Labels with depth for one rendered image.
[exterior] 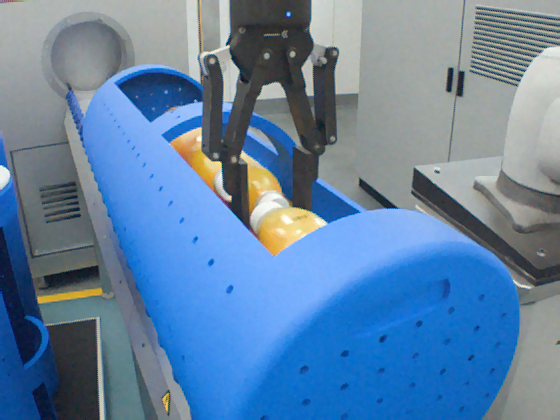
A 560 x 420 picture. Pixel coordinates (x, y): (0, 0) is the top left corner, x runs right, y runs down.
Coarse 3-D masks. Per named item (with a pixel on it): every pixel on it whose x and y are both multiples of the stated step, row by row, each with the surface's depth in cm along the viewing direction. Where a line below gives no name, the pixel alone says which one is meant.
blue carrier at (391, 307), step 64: (128, 128) 75; (192, 128) 67; (128, 192) 63; (192, 192) 51; (320, 192) 74; (128, 256) 62; (192, 256) 44; (256, 256) 39; (320, 256) 35; (384, 256) 34; (448, 256) 36; (192, 320) 41; (256, 320) 34; (320, 320) 33; (384, 320) 36; (448, 320) 39; (512, 320) 43; (192, 384) 39; (256, 384) 33; (320, 384) 35; (384, 384) 38; (448, 384) 42
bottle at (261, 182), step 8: (248, 160) 76; (248, 168) 73; (256, 168) 73; (264, 168) 74; (248, 176) 72; (256, 176) 71; (264, 176) 72; (272, 176) 73; (256, 184) 70; (264, 184) 70; (272, 184) 71; (248, 192) 70; (256, 192) 70; (264, 192) 69; (272, 192) 70; (280, 192) 72; (248, 200) 70; (256, 200) 69
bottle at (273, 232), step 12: (264, 216) 54; (276, 216) 50; (288, 216) 49; (300, 216) 49; (312, 216) 49; (264, 228) 50; (276, 228) 48; (288, 228) 47; (300, 228) 47; (312, 228) 46; (264, 240) 49; (276, 240) 47; (288, 240) 46; (276, 252) 47
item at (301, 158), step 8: (296, 152) 54; (304, 152) 53; (296, 160) 55; (304, 160) 53; (296, 168) 55; (304, 168) 53; (296, 176) 55; (304, 176) 53; (296, 184) 56; (304, 184) 54; (296, 192) 56; (304, 192) 54; (296, 200) 56; (304, 200) 54; (304, 208) 55
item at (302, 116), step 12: (288, 48) 47; (288, 60) 47; (300, 60) 48; (288, 72) 48; (300, 72) 48; (288, 84) 50; (300, 84) 49; (288, 96) 51; (300, 96) 50; (300, 108) 50; (300, 120) 52; (312, 120) 51; (300, 132) 53; (312, 132) 52; (312, 144) 53
